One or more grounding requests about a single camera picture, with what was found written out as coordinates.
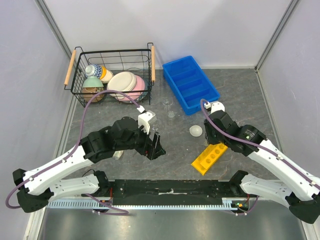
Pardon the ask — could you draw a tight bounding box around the blue plastic divided bin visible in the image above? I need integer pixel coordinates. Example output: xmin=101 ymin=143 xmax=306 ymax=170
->
xmin=162 ymin=55 xmax=220 ymax=116

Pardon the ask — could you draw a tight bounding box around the brown ceramic bowl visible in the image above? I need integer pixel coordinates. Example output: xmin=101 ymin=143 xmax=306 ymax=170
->
xmin=82 ymin=87 xmax=105 ymax=103

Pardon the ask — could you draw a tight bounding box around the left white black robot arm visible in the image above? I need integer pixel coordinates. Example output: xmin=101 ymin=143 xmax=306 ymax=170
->
xmin=12 ymin=116 xmax=166 ymax=213

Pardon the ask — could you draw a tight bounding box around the purple cable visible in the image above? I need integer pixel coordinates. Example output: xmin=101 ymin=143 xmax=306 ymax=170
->
xmin=200 ymin=98 xmax=320 ymax=191
xmin=5 ymin=89 xmax=146 ymax=209

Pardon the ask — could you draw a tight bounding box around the pink plate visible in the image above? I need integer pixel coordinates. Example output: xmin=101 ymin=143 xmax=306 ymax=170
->
xmin=125 ymin=75 xmax=146 ymax=101

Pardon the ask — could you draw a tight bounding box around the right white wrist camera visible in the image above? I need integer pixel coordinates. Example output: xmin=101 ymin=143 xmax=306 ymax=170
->
xmin=203 ymin=101 xmax=225 ymax=114

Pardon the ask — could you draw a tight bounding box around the black wire dish basket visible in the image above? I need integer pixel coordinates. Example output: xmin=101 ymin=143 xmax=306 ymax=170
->
xmin=64 ymin=42 xmax=156 ymax=106

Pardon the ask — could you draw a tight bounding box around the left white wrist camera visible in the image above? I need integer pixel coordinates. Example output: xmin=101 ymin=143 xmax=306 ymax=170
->
xmin=137 ymin=110 xmax=157 ymax=135

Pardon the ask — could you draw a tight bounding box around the clear glass beaker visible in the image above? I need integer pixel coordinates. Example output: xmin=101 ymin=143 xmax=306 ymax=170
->
xmin=150 ymin=118 xmax=163 ymax=132

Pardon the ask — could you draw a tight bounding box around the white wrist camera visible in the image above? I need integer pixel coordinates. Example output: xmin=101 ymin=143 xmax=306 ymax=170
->
xmin=137 ymin=110 xmax=157 ymax=135
xmin=203 ymin=101 xmax=225 ymax=114

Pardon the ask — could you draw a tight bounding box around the yellow test tube rack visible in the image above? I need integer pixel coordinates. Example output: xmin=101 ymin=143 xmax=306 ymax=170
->
xmin=191 ymin=143 xmax=228 ymax=176

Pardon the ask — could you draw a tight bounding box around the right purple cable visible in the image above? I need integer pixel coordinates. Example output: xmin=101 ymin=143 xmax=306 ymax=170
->
xmin=200 ymin=98 xmax=320 ymax=191

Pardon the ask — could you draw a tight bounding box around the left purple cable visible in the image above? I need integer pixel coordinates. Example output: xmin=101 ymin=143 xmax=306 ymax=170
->
xmin=5 ymin=89 xmax=146 ymax=209

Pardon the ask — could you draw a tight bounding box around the cream white plate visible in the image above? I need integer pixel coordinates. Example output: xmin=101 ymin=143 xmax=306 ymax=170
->
xmin=106 ymin=71 xmax=137 ymax=92

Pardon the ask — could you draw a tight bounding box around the mint green bowl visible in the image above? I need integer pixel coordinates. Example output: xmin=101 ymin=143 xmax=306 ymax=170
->
xmin=82 ymin=76 xmax=104 ymax=88

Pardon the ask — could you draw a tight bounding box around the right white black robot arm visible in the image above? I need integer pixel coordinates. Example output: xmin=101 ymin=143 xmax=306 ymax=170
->
xmin=202 ymin=110 xmax=320 ymax=224

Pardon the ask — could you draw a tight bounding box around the yellow white bowl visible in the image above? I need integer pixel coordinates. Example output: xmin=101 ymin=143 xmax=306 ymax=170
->
xmin=99 ymin=66 xmax=114 ymax=84

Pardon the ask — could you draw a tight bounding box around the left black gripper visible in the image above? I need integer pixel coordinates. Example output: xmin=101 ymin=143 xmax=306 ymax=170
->
xmin=115 ymin=121 xmax=166 ymax=160

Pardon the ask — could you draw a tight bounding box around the blue white patterned bowl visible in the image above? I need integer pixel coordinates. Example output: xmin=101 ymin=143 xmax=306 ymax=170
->
xmin=85 ymin=64 xmax=103 ymax=79

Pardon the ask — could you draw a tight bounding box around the clear glass funnel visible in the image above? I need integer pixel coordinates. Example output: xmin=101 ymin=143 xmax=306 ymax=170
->
xmin=162 ymin=98 xmax=173 ymax=112

